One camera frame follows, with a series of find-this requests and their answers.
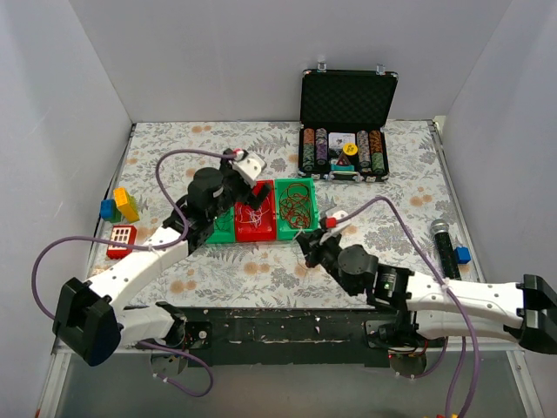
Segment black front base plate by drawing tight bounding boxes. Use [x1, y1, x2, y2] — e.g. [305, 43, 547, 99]
[175, 307, 399, 367]

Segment stacked toy bricks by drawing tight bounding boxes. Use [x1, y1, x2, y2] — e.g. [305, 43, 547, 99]
[99, 187, 139, 224]

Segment black microphone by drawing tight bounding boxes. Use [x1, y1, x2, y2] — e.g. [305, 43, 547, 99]
[430, 219, 461, 280]

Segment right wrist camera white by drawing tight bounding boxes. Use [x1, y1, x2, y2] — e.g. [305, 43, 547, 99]
[319, 209, 351, 236]

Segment blue toy brick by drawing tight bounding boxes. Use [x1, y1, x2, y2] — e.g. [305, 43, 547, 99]
[454, 246, 472, 265]

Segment white wire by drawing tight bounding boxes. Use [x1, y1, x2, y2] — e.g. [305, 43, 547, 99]
[239, 204, 271, 229]

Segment red bin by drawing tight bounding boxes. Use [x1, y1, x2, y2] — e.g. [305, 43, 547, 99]
[234, 179, 277, 242]

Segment red wire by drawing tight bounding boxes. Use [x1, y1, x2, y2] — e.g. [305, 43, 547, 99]
[278, 182, 315, 232]

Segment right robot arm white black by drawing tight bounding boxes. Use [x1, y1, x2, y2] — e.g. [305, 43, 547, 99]
[295, 229, 556, 354]

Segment red white toy block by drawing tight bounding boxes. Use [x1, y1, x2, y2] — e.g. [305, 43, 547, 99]
[106, 225, 137, 260]

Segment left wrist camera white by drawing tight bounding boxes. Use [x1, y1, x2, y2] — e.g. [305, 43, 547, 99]
[231, 149, 266, 188]

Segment wire bundle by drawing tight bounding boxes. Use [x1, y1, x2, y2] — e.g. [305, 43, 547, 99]
[278, 182, 316, 232]

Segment aluminium frame rail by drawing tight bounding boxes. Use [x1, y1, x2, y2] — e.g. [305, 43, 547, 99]
[51, 315, 523, 354]

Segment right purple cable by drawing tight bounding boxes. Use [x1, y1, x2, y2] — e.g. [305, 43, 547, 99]
[334, 195, 481, 418]

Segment black poker chip case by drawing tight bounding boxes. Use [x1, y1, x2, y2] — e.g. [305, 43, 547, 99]
[298, 63, 399, 183]

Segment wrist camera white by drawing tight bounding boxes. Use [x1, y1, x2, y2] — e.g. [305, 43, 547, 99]
[319, 209, 351, 236]
[231, 149, 266, 188]

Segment black wire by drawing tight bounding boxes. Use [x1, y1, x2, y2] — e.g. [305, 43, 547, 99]
[212, 208, 233, 233]

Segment left green bin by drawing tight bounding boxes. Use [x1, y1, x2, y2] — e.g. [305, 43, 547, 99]
[206, 207, 236, 244]

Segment green bin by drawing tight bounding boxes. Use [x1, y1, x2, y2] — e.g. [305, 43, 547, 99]
[206, 207, 236, 244]
[274, 179, 319, 240]

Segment right green bin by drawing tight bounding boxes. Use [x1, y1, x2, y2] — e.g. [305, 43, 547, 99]
[274, 179, 319, 240]

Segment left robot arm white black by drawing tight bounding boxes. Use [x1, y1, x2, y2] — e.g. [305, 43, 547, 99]
[53, 150, 270, 366]

